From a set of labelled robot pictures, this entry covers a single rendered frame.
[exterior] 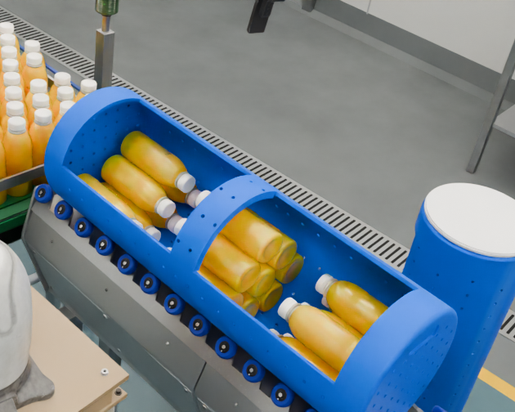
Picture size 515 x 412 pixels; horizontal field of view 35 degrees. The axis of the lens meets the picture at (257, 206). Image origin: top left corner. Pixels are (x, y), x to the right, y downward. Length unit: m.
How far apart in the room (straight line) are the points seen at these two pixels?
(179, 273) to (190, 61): 3.22
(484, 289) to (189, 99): 2.63
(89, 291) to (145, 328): 0.18
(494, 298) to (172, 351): 0.77
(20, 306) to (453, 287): 1.09
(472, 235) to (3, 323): 1.13
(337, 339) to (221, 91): 3.11
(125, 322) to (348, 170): 2.36
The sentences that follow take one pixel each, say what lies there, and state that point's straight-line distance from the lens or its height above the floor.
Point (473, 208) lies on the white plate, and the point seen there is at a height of 1.04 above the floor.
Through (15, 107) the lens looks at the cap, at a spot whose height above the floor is 1.09.
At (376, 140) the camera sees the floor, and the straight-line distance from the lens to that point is 4.30.
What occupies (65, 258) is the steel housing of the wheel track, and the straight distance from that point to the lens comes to 1.92.
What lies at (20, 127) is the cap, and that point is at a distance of 1.95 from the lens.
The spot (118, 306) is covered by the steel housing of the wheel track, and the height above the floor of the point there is 0.87.
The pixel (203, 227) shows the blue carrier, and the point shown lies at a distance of 1.52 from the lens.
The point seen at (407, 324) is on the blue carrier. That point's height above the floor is 1.23.
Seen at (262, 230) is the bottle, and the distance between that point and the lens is 1.55.
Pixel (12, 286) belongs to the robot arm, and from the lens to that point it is 1.22.
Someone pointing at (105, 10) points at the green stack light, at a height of 1.17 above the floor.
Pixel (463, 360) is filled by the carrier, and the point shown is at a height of 0.69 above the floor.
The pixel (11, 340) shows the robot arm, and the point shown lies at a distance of 1.25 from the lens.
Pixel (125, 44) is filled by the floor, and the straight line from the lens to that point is 4.81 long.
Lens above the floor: 2.13
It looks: 36 degrees down
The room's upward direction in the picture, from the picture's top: 11 degrees clockwise
